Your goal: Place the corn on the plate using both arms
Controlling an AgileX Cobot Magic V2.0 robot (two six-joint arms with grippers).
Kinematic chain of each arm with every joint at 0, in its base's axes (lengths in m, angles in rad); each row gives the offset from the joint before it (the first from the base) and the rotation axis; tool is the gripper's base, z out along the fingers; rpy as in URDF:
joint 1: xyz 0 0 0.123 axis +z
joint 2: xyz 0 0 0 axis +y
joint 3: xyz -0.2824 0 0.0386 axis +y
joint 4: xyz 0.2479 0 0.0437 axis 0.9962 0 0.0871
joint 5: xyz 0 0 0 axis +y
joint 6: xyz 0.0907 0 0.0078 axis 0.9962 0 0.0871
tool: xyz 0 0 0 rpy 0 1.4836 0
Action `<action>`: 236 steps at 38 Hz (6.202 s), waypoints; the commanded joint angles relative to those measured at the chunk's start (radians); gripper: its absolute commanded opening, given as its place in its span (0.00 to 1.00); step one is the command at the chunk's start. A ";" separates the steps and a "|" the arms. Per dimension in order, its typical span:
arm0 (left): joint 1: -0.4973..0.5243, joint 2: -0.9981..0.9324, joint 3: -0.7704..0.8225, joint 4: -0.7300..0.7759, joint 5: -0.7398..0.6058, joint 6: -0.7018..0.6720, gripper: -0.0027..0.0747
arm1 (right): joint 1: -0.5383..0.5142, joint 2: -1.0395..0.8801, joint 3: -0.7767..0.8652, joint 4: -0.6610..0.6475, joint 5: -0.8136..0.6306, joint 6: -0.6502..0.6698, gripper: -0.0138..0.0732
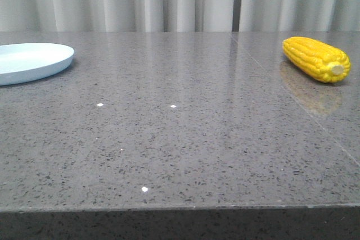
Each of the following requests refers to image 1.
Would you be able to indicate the yellow corn cob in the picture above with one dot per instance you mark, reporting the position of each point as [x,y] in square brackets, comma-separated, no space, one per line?
[317,59]

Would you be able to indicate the white pleated curtain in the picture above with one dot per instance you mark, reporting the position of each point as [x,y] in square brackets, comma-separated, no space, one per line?
[179,15]

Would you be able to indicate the light blue round plate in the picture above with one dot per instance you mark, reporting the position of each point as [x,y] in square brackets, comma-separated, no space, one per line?
[24,62]

